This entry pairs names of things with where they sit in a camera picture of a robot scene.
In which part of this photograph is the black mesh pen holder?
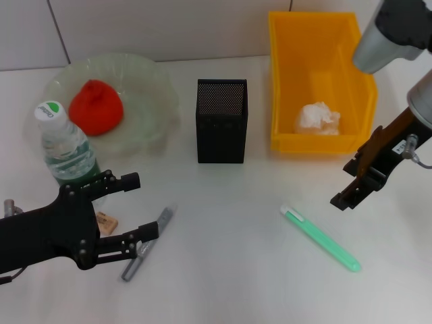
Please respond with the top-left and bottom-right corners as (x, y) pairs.
(194, 78), (248, 165)

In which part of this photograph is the green toothbrush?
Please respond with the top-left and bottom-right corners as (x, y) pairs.
(279, 202), (362, 273)

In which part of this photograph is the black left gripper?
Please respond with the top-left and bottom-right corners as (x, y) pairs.
(0, 170), (160, 276)

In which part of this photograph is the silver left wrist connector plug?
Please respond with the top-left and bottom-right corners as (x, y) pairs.
(3, 198), (24, 219)

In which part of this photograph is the white paper ball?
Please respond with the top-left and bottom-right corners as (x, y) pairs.
(292, 101), (342, 137)

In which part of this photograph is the clear green-label water bottle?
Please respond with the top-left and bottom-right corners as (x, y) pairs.
(33, 100), (108, 207)

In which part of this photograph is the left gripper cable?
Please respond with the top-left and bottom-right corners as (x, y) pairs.
(0, 266), (27, 285)

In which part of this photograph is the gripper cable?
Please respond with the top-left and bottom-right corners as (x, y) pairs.
(0, 266), (27, 285)
(403, 134), (432, 169)

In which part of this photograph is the pale green glass fruit plate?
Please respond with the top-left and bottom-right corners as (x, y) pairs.
(43, 52), (182, 159)

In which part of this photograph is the silver grey pen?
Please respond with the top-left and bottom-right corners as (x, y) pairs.
(121, 204), (179, 283)

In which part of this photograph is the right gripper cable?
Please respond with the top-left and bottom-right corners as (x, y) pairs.
(403, 134), (432, 169)

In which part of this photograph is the small beige eraser block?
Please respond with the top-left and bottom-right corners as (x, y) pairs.
(96, 211), (119, 235)

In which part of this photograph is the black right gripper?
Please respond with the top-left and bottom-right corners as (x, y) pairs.
(329, 107), (427, 212)

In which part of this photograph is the yellow plastic bin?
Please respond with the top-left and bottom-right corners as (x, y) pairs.
(268, 11), (379, 155)

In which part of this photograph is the orange fruit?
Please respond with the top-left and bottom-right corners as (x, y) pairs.
(67, 78), (126, 137)

